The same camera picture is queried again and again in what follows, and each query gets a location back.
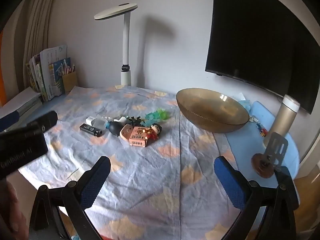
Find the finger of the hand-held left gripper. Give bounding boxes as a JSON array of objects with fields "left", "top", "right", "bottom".
[
  {"left": 0, "top": 111, "right": 20, "bottom": 133},
  {"left": 26, "top": 111, "right": 58, "bottom": 133}
]

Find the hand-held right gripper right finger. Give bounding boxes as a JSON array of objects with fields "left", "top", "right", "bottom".
[{"left": 214, "top": 156, "right": 300, "bottom": 240}]

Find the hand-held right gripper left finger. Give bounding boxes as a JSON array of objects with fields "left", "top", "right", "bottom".
[{"left": 29, "top": 156, "right": 111, "bottom": 240}]

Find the translucent plastic box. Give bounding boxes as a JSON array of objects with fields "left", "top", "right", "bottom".
[{"left": 91, "top": 114, "right": 108, "bottom": 130}]

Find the black rubber air blower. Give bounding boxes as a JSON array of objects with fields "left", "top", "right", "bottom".
[{"left": 107, "top": 120, "right": 125, "bottom": 137}]

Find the tan round face toy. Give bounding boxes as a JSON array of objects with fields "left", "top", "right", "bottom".
[{"left": 119, "top": 124, "right": 133, "bottom": 139}]

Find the pink printed box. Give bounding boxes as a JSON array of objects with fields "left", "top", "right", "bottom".
[{"left": 129, "top": 126, "right": 148, "bottom": 147}]

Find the amber ribbed glass bowl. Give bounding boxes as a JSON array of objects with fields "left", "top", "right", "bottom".
[{"left": 176, "top": 88, "right": 250, "bottom": 134}]

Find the dark branchy plastic toy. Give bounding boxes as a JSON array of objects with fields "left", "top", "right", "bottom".
[{"left": 127, "top": 116, "right": 146, "bottom": 127}]

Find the red doll figurine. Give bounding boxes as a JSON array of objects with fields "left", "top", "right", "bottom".
[{"left": 146, "top": 123, "right": 162, "bottom": 140}]

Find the teal plastic toy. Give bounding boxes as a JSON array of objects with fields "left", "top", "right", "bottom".
[{"left": 145, "top": 111, "right": 161, "bottom": 124}]

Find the green plastic toy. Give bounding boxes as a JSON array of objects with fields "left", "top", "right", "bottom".
[{"left": 156, "top": 108, "right": 172, "bottom": 121}]

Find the person's left hand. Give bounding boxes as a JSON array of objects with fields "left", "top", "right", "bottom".
[{"left": 0, "top": 181, "right": 28, "bottom": 240}]

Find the flat stack of papers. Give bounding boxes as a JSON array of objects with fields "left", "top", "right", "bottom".
[{"left": 0, "top": 86, "right": 43, "bottom": 130}]

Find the tan pen holder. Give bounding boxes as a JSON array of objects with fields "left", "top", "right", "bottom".
[{"left": 61, "top": 70, "right": 77, "bottom": 93}]

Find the row of upright books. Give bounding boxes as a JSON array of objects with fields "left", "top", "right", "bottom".
[{"left": 25, "top": 45, "right": 72, "bottom": 102}]

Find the leaf-patterned blue cloth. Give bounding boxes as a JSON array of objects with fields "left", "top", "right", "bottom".
[{"left": 17, "top": 85, "right": 240, "bottom": 240}]

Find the bunch of pencils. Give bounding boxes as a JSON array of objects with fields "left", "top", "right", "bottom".
[{"left": 59, "top": 64, "right": 75, "bottom": 76}]

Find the metal stand with wooden base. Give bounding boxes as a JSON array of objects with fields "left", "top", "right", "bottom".
[{"left": 252, "top": 132, "right": 289, "bottom": 179}]

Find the gold thermos bottle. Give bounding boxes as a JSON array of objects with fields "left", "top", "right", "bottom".
[{"left": 263, "top": 94, "right": 300, "bottom": 148}]

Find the beige curtain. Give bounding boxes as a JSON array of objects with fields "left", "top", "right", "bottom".
[{"left": 7, "top": 0, "right": 60, "bottom": 90}]

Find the white desk lamp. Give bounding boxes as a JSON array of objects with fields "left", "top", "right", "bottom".
[{"left": 94, "top": 3, "right": 138, "bottom": 87}]

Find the black flat screen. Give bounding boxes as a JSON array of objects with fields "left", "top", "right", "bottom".
[{"left": 205, "top": 0, "right": 320, "bottom": 115}]

